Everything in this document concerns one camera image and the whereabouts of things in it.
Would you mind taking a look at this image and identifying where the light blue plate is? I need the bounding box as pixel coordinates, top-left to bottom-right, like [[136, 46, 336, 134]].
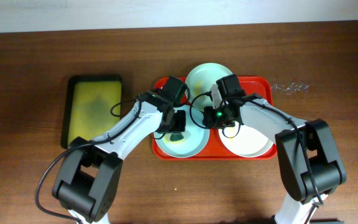
[[154, 105, 209, 158]]

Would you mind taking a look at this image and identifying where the red plastic tray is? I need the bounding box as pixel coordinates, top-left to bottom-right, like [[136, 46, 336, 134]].
[[152, 76, 277, 161]]

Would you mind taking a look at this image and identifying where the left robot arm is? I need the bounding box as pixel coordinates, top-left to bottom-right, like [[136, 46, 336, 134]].
[[52, 89, 185, 223]]

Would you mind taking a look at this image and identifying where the yellow green sponge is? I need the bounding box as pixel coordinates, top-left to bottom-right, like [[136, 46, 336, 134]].
[[170, 133, 184, 142]]

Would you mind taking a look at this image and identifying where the mint green plate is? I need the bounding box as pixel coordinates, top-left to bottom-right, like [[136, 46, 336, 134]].
[[185, 63, 233, 112]]

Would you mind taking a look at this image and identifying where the black tray with yellow liquid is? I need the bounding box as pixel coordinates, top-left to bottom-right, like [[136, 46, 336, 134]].
[[60, 74, 122, 149]]

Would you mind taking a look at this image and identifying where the white plate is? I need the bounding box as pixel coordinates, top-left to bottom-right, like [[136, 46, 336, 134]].
[[218, 122, 273, 158]]

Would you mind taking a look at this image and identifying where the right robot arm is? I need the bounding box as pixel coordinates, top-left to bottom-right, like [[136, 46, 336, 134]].
[[203, 94, 346, 223]]

